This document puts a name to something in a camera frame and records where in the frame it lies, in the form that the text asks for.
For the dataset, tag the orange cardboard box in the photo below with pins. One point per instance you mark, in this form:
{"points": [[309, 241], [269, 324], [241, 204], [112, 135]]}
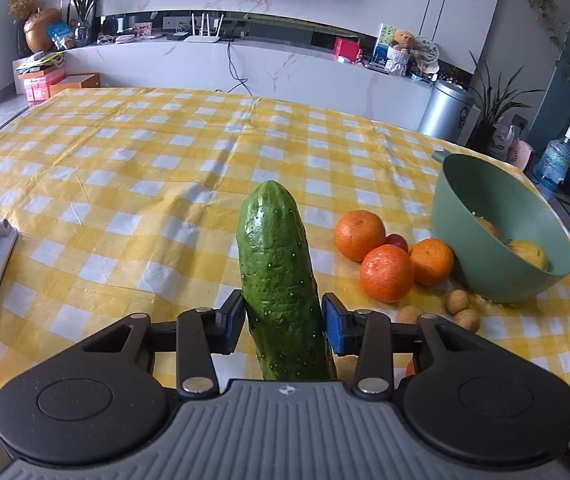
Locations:
{"points": [[77, 85]]}

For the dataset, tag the green cucumber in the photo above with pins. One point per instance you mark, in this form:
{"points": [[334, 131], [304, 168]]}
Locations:
{"points": [[275, 280]]}

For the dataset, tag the brown longan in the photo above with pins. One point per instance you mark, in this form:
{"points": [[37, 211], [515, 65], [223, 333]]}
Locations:
{"points": [[457, 301], [409, 314], [467, 320]]}

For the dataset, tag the hanging green vine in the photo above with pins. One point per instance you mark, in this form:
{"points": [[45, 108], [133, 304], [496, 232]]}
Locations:
{"points": [[542, 0]]}

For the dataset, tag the brown teddy bear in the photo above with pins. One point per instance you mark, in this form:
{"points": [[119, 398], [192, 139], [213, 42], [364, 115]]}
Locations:
{"points": [[403, 40]]}

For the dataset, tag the red cherry tomato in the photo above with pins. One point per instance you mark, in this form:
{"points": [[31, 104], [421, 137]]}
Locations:
{"points": [[397, 241]]}

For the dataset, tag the blue water bottle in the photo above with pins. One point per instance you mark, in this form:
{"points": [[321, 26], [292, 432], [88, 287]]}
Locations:
{"points": [[555, 162]]}

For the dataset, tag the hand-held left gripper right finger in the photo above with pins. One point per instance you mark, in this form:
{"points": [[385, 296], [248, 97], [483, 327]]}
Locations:
{"points": [[335, 327]]}

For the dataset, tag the long-leaf potted plant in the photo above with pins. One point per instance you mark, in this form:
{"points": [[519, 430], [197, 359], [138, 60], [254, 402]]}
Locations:
{"points": [[495, 105]]}

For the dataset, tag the pink boxes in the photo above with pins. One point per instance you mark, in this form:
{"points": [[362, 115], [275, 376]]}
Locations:
{"points": [[42, 87]]}

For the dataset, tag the white marble tv cabinet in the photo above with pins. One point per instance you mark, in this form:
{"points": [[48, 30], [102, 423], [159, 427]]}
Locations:
{"points": [[190, 65]]}

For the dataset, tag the white plastic bag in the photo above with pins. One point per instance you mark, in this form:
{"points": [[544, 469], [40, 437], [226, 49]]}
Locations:
{"points": [[504, 142]]}

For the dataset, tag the yellow checked tablecloth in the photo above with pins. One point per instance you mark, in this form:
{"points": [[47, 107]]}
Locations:
{"points": [[115, 185]]}

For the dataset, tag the green plastic bowl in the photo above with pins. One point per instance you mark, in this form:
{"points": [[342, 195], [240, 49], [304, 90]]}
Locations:
{"points": [[465, 240]]}

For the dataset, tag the round hand fan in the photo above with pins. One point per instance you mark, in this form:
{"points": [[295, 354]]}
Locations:
{"points": [[427, 57]]}

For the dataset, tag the orange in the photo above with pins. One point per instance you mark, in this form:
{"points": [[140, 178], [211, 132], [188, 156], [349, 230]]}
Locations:
{"points": [[359, 235], [432, 261], [386, 275]]}

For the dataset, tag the silver trash can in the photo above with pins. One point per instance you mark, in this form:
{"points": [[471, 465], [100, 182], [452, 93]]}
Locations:
{"points": [[445, 110]]}

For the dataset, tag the blue snack bag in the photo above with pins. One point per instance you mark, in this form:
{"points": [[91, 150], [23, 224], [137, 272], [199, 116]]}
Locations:
{"points": [[60, 35]]}

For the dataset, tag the red box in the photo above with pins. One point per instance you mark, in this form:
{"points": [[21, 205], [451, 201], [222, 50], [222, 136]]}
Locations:
{"points": [[347, 49]]}

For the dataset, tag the yellow pear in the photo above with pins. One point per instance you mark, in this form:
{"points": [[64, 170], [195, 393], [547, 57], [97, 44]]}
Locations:
{"points": [[529, 254], [488, 226]]}

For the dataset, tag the dried flower bunch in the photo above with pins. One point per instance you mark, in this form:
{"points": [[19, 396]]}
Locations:
{"points": [[24, 2]]}

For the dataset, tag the gold vase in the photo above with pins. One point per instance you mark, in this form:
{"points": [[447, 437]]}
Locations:
{"points": [[40, 27]]}

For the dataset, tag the stack of books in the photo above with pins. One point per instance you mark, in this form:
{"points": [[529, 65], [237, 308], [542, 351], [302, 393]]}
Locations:
{"points": [[40, 62]]}

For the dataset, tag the white router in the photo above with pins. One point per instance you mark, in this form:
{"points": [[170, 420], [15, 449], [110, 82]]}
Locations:
{"points": [[202, 38]]}

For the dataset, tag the green plant in glass vase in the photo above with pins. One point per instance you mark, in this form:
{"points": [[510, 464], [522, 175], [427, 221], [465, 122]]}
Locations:
{"points": [[84, 5]]}

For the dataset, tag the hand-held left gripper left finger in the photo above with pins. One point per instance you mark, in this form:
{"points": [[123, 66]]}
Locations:
{"points": [[235, 322]]}

